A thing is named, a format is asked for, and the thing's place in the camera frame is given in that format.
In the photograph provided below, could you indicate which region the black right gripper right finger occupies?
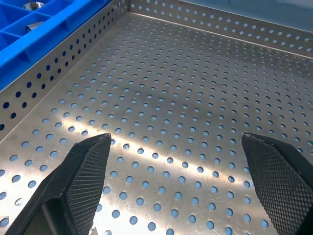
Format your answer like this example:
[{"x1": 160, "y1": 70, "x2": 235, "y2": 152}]
[{"x1": 241, "y1": 132, "x2": 313, "y2": 235}]

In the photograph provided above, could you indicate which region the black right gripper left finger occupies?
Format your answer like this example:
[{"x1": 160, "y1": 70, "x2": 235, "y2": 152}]
[{"x1": 4, "y1": 133, "x2": 112, "y2": 235}]

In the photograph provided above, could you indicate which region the metal roller with hollow hub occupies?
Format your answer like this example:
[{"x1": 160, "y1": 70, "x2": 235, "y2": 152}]
[{"x1": 25, "y1": 21, "x2": 45, "y2": 32}]

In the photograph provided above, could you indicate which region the metal roller with geared shaft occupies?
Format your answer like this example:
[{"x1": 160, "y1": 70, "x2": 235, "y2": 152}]
[{"x1": 23, "y1": 0, "x2": 46, "y2": 11}]

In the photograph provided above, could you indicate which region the perforated steel tray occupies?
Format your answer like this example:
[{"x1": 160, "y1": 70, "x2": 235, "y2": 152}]
[{"x1": 0, "y1": 0, "x2": 313, "y2": 235}]

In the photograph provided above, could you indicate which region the blue plastic compartment tray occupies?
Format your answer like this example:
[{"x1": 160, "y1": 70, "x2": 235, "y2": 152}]
[{"x1": 0, "y1": 0, "x2": 115, "y2": 93}]

